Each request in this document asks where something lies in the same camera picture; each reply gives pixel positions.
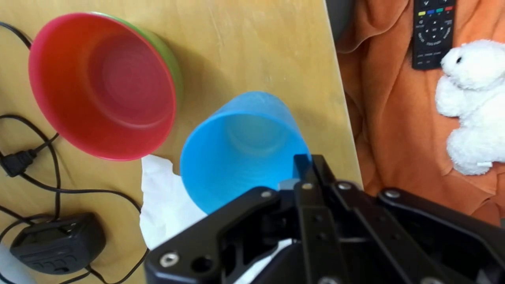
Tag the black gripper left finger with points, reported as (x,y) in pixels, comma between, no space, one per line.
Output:
(237,231)

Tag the wooden dresser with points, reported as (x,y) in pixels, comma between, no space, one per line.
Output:
(252,48)

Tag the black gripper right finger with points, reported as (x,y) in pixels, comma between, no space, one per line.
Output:
(410,237)

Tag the blue plastic cup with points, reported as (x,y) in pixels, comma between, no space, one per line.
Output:
(237,152)

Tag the black power adapter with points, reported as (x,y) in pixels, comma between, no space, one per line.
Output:
(57,245)

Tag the red plastic bowl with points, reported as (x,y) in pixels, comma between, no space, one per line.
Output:
(104,89)

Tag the white plush toy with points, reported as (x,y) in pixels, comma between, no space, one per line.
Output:
(473,104)

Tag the green plastic bowl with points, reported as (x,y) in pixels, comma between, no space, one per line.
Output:
(170,57)

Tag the orange cloth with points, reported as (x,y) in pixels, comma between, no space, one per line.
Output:
(388,131)

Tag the white crumpled cloth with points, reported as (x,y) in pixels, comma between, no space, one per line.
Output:
(166,205)

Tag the black remote control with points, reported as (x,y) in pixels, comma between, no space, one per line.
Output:
(432,32)

